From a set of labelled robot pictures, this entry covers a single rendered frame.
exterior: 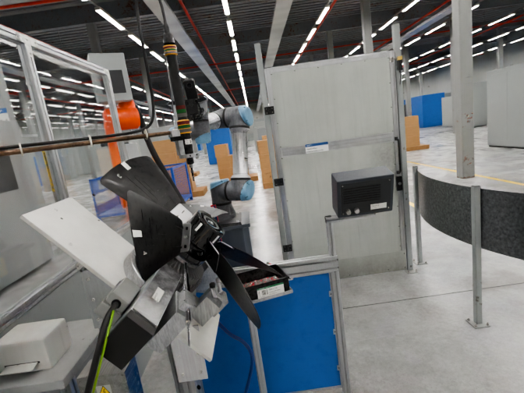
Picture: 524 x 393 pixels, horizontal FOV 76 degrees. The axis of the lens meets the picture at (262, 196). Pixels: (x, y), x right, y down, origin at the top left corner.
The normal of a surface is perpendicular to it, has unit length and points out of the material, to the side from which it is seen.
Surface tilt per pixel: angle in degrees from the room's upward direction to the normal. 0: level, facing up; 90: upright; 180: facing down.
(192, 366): 90
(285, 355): 90
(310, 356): 90
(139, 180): 56
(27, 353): 90
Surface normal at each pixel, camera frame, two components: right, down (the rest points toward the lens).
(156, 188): 0.46, -0.50
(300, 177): 0.04, 0.19
